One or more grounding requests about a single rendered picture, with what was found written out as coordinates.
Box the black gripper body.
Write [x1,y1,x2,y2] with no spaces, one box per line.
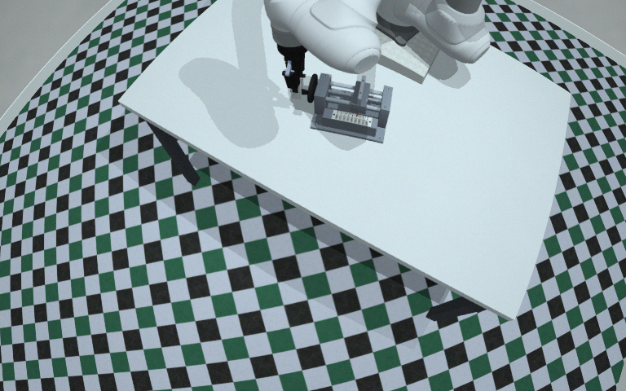
[276,43,307,67]

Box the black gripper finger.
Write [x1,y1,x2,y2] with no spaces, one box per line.
[299,54,306,89]
[282,56,302,99]

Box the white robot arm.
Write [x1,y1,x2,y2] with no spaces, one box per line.
[263,0,491,74]

